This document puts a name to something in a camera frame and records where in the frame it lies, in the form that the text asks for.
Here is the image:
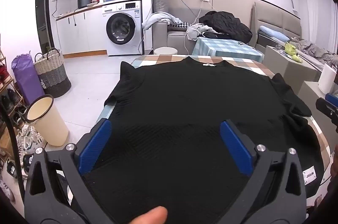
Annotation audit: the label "green plush toy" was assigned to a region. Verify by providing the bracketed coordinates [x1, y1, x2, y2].
[284, 41, 303, 63]

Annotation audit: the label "wooden shoe rack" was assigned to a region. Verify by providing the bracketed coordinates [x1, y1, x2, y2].
[0, 55, 27, 135]

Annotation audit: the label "purple plastic bag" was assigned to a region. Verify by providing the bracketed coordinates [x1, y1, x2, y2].
[11, 53, 45, 106]

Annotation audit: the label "black cable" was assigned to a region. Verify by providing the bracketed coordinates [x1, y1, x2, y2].
[0, 103, 27, 203]

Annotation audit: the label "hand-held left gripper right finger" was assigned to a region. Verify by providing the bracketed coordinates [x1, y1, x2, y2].
[220, 119, 307, 224]

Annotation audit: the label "houndstooth cushion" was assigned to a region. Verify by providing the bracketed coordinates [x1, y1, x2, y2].
[168, 21, 196, 32]

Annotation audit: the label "woven laundry basket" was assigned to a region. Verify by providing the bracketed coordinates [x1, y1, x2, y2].
[34, 48, 72, 97]

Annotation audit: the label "black puffer jacket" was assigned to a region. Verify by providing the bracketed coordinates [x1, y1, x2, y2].
[199, 11, 253, 43]

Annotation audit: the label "grey sofa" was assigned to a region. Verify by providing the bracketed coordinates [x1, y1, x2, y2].
[152, 21, 254, 56]

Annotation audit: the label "person's left hand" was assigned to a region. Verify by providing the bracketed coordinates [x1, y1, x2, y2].
[124, 207, 168, 224]

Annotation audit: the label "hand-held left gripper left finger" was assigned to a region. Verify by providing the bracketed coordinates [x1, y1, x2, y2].
[24, 118, 114, 224]

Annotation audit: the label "black pouch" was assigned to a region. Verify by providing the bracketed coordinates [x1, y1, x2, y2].
[203, 31, 233, 40]

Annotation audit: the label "light blue blanket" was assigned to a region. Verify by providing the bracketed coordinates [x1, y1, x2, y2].
[142, 12, 183, 30]

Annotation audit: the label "white hoodie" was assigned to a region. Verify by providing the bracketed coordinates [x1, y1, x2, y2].
[186, 23, 215, 41]

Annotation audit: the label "dark door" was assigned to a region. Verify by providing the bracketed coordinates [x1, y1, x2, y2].
[35, 0, 55, 56]

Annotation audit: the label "cream trash bin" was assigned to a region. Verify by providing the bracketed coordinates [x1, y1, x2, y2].
[25, 94, 70, 147]

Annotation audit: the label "white charging cable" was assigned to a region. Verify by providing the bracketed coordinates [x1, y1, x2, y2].
[184, 0, 215, 56]

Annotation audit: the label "grey striped pillow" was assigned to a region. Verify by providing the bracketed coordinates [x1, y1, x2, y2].
[153, 0, 169, 13]

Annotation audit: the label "small grey box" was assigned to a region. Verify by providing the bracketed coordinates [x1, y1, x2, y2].
[298, 80, 338, 119]

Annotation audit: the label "grey bedding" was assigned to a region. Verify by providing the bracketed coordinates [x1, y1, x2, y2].
[290, 37, 338, 69]

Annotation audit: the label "large grey box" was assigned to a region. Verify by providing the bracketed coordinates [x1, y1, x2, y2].
[263, 45, 321, 94]

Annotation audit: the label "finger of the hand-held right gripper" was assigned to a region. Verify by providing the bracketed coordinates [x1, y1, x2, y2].
[325, 93, 338, 108]
[316, 98, 338, 133]

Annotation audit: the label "teal checked side table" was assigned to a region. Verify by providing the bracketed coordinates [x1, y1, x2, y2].
[191, 37, 264, 63]

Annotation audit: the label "beige upholstered bed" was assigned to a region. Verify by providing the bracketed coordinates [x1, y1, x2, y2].
[249, 2, 303, 48]

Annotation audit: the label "black knit sweater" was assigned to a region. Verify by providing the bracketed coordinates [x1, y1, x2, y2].
[104, 56, 325, 224]

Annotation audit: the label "white lower cabinets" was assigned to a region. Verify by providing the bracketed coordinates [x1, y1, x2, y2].
[55, 6, 109, 58]

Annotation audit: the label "white washing machine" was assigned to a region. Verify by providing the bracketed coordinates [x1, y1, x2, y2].
[102, 0, 144, 56]

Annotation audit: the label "white round stool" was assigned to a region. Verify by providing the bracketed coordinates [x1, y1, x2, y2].
[154, 47, 179, 56]

